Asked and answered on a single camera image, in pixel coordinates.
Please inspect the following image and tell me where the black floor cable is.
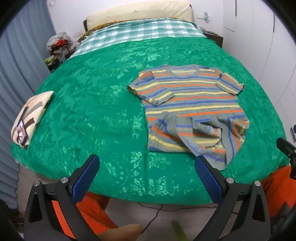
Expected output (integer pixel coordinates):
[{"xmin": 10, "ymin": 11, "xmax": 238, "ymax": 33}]
[{"xmin": 137, "ymin": 202, "xmax": 241, "ymax": 234}]

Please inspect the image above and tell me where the dark nightstand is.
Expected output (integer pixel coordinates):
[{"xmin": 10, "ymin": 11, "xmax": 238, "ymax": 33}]
[{"xmin": 201, "ymin": 29, "xmax": 223, "ymax": 48}]

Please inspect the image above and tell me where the green checked bed sheet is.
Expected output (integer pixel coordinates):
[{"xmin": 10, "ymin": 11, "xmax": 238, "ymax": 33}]
[{"xmin": 69, "ymin": 18, "xmax": 207, "ymax": 58}]

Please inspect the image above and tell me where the beige cushion with brown stripes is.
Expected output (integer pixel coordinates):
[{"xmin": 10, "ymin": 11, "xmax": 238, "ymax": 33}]
[{"xmin": 11, "ymin": 91, "xmax": 55, "ymax": 149}]

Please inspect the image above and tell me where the tan rounded object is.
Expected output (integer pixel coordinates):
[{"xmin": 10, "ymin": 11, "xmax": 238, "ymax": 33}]
[{"xmin": 97, "ymin": 223, "xmax": 143, "ymax": 241}]

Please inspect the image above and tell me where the pile of clothes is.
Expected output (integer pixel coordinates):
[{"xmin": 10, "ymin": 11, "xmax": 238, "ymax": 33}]
[{"xmin": 44, "ymin": 32, "xmax": 74, "ymax": 72}]

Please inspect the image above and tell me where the grey-blue curtain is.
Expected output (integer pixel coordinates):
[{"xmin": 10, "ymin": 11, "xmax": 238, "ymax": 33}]
[{"xmin": 0, "ymin": 0, "xmax": 57, "ymax": 209}]

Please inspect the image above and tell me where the smartphone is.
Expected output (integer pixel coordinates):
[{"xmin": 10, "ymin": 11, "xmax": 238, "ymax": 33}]
[{"xmin": 16, "ymin": 119, "xmax": 28, "ymax": 143}]

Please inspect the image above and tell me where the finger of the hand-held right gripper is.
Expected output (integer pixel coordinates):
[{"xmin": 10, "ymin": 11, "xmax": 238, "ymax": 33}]
[{"xmin": 276, "ymin": 137, "xmax": 296, "ymax": 179}]

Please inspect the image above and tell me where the striped knit sweater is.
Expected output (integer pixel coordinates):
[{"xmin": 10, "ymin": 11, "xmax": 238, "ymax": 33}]
[{"xmin": 127, "ymin": 64, "xmax": 250, "ymax": 171}]

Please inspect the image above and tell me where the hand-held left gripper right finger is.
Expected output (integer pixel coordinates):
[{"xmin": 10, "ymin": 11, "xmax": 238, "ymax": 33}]
[{"xmin": 193, "ymin": 155, "xmax": 271, "ymax": 241}]

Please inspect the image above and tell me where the white wardrobe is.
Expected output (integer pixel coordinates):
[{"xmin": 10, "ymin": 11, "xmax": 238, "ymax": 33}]
[{"xmin": 223, "ymin": 0, "xmax": 296, "ymax": 130}]

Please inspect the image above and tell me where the cream pillow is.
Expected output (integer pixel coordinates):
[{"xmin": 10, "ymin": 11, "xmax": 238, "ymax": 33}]
[{"xmin": 87, "ymin": 2, "xmax": 193, "ymax": 30}]

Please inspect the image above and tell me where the green floral blanket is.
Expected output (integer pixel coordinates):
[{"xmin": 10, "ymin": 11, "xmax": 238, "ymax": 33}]
[{"xmin": 10, "ymin": 37, "xmax": 292, "ymax": 205}]

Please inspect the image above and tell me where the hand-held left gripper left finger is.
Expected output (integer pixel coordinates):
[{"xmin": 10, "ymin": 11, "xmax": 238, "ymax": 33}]
[{"xmin": 23, "ymin": 154, "xmax": 100, "ymax": 241}]

